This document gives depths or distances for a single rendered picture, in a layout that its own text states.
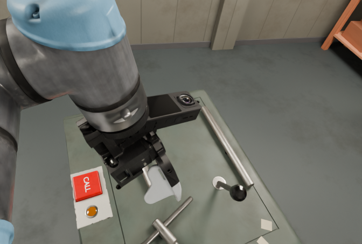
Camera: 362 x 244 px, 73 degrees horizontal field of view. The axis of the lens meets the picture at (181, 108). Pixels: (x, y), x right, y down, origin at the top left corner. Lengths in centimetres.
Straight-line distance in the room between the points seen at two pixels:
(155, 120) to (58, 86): 14
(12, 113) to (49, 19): 8
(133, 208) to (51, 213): 146
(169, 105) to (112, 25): 17
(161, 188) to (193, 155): 31
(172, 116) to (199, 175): 36
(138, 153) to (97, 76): 15
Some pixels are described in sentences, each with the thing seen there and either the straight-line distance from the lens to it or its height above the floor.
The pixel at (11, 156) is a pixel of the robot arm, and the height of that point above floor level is 169.
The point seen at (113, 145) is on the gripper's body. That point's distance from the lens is 33.
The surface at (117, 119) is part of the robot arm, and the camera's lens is 27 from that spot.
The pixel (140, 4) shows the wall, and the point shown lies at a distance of 289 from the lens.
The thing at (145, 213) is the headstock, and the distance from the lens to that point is 63.
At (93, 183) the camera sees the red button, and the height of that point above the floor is 127.
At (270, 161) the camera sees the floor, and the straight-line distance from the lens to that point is 238.
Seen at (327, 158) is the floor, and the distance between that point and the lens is 271.
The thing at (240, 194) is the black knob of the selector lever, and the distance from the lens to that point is 52.
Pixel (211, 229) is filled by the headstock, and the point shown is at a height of 125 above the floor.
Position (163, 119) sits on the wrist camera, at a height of 159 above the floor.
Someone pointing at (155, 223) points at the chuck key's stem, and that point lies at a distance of 60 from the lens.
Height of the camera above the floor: 185
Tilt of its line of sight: 48 degrees down
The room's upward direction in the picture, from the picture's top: 10 degrees clockwise
